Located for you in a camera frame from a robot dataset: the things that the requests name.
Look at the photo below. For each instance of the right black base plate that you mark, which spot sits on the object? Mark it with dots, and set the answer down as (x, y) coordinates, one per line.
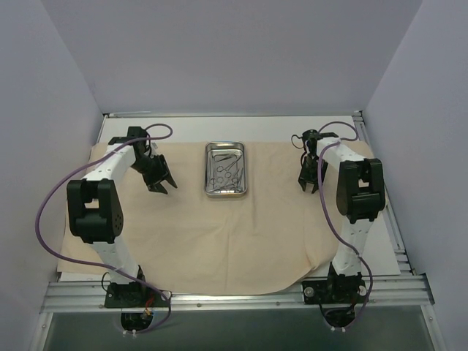
(323, 292)

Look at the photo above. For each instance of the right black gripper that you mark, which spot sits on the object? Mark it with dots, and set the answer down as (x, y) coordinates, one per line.
(309, 176)

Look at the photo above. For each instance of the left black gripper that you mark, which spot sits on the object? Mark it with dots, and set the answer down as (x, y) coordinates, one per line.
(158, 175)

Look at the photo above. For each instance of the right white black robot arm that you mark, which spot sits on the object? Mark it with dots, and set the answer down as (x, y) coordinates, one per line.
(360, 193)

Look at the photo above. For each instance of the surgical scissors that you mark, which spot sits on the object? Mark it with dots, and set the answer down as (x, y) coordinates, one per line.
(226, 168)

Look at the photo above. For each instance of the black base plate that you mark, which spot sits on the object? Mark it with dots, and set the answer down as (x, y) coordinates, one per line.
(133, 295)
(323, 292)

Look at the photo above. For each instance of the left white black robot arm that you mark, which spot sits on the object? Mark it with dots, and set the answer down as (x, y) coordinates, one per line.
(94, 209)

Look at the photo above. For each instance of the aluminium right side rail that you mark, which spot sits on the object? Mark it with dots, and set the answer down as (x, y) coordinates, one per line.
(388, 214)

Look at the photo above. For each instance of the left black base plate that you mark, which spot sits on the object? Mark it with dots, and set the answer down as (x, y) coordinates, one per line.
(133, 295)

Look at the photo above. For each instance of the surgical forceps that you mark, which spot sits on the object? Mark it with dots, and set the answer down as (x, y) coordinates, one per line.
(227, 186)

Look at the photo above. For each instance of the steel instrument tray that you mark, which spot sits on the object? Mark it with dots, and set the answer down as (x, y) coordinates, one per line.
(214, 148)

